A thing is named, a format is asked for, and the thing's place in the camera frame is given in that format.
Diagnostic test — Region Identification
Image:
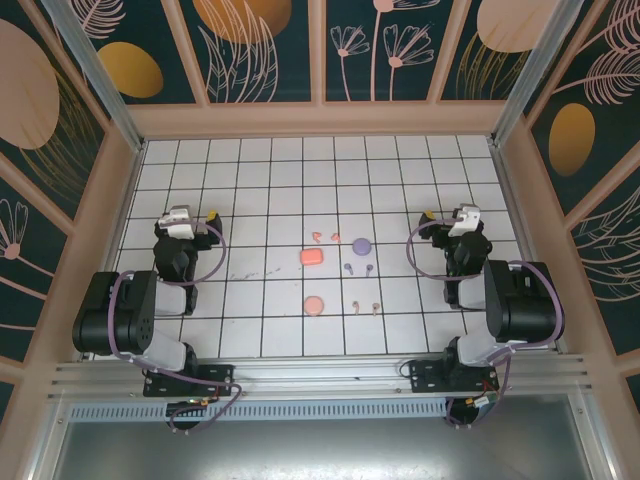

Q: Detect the grey metal sheet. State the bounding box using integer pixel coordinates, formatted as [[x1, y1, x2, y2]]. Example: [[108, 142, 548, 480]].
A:
[[51, 394, 620, 480]]

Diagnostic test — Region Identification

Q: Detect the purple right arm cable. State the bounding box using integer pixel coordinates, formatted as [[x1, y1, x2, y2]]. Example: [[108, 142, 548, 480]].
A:
[[406, 215, 565, 429]]

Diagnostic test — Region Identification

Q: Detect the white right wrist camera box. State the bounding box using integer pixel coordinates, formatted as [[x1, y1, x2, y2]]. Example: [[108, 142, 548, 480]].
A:
[[447, 203, 482, 238]]

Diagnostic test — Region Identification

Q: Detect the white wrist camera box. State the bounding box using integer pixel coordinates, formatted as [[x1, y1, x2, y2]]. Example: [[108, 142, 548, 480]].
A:
[[447, 203, 482, 238], [157, 205, 198, 239]]

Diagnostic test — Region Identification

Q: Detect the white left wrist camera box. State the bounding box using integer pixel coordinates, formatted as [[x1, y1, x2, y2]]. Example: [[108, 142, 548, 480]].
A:
[[157, 205, 198, 239]]

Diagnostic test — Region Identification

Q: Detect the aluminium side rail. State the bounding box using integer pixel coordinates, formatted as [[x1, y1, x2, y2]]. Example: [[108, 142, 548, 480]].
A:
[[79, 140, 147, 361], [489, 139, 592, 361]]

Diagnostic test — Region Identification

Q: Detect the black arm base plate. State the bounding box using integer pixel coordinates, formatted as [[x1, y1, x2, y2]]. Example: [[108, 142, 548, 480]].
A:
[[408, 358, 502, 397], [142, 363, 237, 399]]

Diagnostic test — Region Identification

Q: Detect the aluminium mounting rail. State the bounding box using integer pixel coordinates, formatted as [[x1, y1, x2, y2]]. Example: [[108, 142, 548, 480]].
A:
[[47, 353, 595, 402]]

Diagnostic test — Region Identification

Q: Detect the aluminium corner post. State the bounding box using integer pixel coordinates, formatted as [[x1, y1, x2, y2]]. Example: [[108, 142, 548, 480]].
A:
[[488, 0, 586, 147], [40, 0, 146, 153]]

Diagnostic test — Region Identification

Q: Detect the grey slotted cable duct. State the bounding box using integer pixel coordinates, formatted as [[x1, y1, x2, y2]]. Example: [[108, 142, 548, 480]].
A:
[[66, 401, 452, 423]]

